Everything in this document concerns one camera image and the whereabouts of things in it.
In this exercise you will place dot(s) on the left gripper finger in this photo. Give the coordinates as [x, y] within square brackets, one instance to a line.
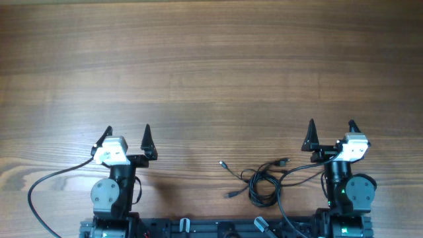
[148, 146]
[98, 144]

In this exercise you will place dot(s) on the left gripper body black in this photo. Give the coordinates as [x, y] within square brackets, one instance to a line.
[139, 161]

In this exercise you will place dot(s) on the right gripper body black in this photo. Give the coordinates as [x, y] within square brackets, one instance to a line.
[324, 153]

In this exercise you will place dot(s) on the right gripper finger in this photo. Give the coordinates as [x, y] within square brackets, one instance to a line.
[353, 127]
[311, 141]

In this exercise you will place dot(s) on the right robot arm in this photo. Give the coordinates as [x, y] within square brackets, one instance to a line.
[349, 196]

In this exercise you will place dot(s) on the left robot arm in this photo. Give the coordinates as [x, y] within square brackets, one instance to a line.
[112, 197]

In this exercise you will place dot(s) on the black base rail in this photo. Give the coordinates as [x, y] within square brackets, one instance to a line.
[309, 226]

